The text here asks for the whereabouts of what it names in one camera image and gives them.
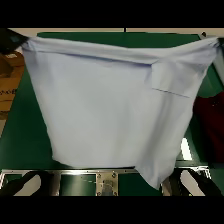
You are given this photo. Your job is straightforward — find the light blue shirt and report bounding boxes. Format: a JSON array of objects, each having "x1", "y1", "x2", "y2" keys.
[{"x1": 21, "y1": 35, "x2": 222, "y2": 190}]

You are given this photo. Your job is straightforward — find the dark red garment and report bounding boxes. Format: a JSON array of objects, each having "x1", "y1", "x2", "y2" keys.
[{"x1": 193, "y1": 91, "x2": 224, "y2": 164}]

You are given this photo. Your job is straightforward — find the brown cardboard box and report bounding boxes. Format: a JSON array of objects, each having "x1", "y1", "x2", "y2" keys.
[{"x1": 0, "y1": 49, "x2": 26, "y2": 113}]

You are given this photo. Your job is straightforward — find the silver frame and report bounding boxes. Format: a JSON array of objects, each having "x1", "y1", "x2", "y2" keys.
[{"x1": 0, "y1": 159, "x2": 214, "y2": 197}]

